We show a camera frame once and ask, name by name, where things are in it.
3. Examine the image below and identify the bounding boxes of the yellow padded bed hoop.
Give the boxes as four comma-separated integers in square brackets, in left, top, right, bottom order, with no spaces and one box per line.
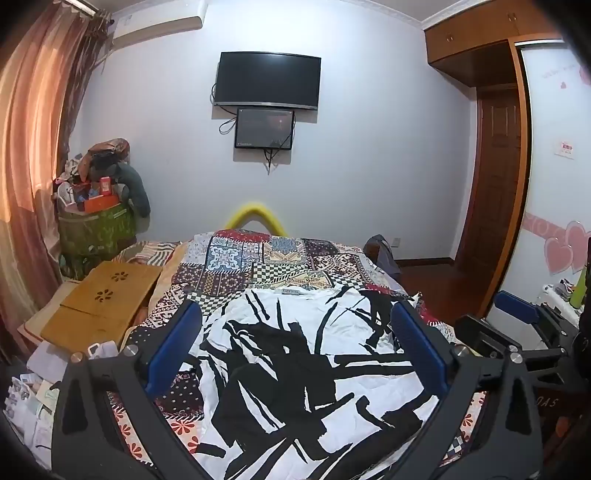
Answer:
[224,202,284,236]

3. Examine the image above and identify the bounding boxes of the flat orange box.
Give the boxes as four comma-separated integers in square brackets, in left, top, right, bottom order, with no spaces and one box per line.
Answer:
[84,194,119,214]

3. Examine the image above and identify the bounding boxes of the grey garment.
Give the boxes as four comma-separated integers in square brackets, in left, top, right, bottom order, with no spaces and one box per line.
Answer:
[115,162,151,217]

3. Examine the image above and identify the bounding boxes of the wall-mounted black television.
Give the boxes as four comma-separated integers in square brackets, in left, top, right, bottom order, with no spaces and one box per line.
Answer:
[216,52,322,112]

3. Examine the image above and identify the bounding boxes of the wooden folding lap table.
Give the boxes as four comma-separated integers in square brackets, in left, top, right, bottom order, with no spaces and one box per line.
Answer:
[41,261,162,352]

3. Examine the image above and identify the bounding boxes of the striped brown cloth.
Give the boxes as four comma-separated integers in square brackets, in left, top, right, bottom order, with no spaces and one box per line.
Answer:
[113,240,182,269]

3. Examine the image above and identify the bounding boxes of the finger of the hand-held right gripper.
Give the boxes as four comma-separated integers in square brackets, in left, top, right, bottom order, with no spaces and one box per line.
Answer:
[455,315,513,358]
[495,290,578,344]

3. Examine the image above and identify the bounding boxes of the light wooden board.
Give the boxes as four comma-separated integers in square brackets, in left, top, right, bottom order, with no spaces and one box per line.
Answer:
[18,281,80,343]

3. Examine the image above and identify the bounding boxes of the white air conditioner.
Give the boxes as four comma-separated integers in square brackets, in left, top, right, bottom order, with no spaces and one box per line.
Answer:
[111,10,204,49]

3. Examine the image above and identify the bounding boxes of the patchwork printed blanket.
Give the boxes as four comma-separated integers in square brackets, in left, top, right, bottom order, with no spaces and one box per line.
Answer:
[106,228,490,480]

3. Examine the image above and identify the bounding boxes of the white plastic bag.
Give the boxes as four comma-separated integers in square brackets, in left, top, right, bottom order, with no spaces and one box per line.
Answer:
[27,339,120,377]

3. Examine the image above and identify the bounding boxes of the small black wall monitor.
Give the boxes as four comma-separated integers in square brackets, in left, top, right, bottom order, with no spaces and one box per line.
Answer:
[235,107,295,150]

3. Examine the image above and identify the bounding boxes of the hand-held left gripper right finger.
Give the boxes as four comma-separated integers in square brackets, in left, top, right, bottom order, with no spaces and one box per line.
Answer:
[365,301,544,480]

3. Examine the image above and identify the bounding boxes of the pink brown curtain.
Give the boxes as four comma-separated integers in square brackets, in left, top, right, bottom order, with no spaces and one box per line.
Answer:
[0,0,114,356]

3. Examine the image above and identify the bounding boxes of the green fabric storage bag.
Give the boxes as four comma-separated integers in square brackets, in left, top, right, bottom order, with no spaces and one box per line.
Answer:
[58,203,138,259]

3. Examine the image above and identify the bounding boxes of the black and white patterned shirt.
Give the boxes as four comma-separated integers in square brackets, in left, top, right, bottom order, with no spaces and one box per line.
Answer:
[187,284,444,480]

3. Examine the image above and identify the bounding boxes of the white wardrobe door with hearts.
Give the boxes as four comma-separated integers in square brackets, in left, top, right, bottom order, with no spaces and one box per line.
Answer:
[485,39,591,324]

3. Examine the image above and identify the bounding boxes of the wooden overhead cabinet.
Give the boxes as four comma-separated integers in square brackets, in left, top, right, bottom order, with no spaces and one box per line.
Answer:
[424,0,573,88]

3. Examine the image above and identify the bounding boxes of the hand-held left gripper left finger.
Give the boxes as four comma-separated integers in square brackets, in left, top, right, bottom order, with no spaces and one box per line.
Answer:
[50,299,216,480]

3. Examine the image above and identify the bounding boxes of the pile of papers and packets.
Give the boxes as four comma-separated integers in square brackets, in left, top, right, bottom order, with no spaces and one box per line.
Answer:
[0,364,63,467]

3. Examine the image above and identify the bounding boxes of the grey blue cloth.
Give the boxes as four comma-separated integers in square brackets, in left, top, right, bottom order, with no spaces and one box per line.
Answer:
[365,234,402,278]

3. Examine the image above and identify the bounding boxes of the brown crumpled bag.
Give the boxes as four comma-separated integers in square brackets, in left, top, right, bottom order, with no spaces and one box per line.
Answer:
[76,137,131,182]

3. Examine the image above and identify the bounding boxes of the brown wooden door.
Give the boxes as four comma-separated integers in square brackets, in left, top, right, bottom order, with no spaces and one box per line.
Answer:
[455,85,522,319]

